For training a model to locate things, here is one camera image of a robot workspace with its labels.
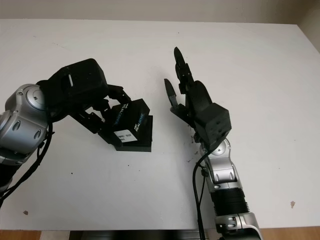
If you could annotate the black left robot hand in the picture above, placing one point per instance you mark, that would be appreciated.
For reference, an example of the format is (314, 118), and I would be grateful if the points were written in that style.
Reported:
(110, 93)

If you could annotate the black printed box lid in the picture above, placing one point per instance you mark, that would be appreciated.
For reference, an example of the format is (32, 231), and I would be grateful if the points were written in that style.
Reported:
(127, 117)

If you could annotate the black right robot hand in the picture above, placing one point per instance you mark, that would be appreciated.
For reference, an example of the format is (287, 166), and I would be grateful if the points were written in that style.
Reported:
(197, 100)

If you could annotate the dark robot torso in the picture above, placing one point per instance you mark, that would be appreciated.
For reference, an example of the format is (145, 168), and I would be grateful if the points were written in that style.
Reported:
(137, 235)

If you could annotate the black box base with foam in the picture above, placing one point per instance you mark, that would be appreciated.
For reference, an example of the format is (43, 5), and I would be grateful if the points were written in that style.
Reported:
(145, 140)

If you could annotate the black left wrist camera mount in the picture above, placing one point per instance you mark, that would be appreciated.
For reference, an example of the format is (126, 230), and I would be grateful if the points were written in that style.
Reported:
(80, 85)

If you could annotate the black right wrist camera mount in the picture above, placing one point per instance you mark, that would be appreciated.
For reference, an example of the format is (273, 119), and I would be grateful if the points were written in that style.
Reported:
(215, 125)

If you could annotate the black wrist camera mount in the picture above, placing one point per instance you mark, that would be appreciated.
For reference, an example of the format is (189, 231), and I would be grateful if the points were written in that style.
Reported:
(215, 125)
(80, 85)

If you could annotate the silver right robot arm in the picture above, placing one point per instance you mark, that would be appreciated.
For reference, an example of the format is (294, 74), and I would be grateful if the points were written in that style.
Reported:
(225, 180)

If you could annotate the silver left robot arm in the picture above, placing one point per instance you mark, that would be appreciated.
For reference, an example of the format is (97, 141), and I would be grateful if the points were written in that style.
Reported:
(22, 125)

